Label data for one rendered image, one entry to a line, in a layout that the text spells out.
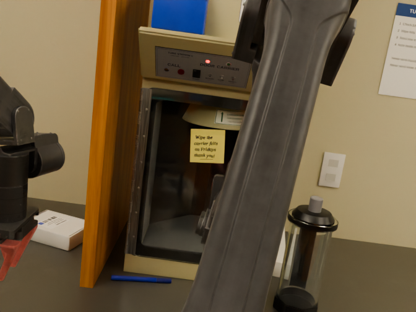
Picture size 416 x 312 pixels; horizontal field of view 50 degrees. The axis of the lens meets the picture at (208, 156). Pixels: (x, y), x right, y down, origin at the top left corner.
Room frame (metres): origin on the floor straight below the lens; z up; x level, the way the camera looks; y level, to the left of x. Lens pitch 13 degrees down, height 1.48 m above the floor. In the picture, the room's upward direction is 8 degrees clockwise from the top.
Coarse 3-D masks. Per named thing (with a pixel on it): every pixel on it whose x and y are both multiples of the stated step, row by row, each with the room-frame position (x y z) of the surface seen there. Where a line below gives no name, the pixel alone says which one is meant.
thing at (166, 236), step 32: (160, 96) 0.96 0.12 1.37; (192, 96) 0.96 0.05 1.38; (160, 128) 0.96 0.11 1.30; (192, 128) 0.96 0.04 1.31; (224, 128) 0.96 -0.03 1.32; (160, 160) 0.96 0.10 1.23; (224, 160) 0.96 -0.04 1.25; (160, 192) 0.96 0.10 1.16; (192, 192) 0.96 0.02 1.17; (160, 224) 0.96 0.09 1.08; (192, 224) 0.96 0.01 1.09; (160, 256) 0.96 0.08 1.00; (192, 256) 0.96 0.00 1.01
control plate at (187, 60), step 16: (160, 48) 0.88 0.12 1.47; (160, 64) 0.91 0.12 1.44; (176, 64) 0.91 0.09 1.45; (192, 64) 0.91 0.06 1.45; (208, 64) 0.90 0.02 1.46; (224, 64) 0.90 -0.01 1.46; (240, 64) 0.89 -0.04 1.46; (192, 80) 0.94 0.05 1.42; (208, 80) 0.94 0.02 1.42; (224, 80) 0.93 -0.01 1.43; (240, 80) 0.93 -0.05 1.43
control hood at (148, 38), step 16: (144, 32) 0.86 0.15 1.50; (160, 32) 0.86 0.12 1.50; (176, 32) 0.86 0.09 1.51; (144, 48) 0.89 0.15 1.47; (176, 48) 0.88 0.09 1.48; (192, 48) 0.88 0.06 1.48; (208, 48) 0.87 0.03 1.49; (224, 48) 0.87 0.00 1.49; (144, 64) 0.92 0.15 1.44; (176, 80) 0.95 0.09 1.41
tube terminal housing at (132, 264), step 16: (224, 0) 0.97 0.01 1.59; (240, 0) 0.98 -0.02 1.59; (208, 16) 0.97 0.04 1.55; (224, 16) 0.97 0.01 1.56; (208, 32) 0.97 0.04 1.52; (224, 32) 0.97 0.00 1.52; (144, 80) 0.97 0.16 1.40; (160, 80) 0.97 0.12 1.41; (224, 96) 0.98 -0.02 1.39; (240, 96) 0.98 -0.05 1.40; (128, 256) 0.97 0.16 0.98; (144, 272) 0.97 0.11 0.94; (160, 272) 0.97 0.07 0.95; (176, 272) 0.97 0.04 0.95; (192, 272) 0.97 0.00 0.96
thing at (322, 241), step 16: (336, 224) 0.88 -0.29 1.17; (288, 240) 0.90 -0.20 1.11; (304, 240) 0.87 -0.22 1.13; (320, 240) 0.87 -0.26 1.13; (288, 256) 0.89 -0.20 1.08; (304, 256) 0.87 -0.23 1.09; (320, 256) 0.87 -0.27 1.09; (288, 272) 0.88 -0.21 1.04; (304, 272) 0.87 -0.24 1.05; (320, 272) 0.88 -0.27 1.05; (288, 288) 0.88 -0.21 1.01; (304, 288) 0.87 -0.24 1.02; (320, 288) 0.90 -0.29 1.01; (288, 304) 0.87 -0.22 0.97; (304, 304) 0.87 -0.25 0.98
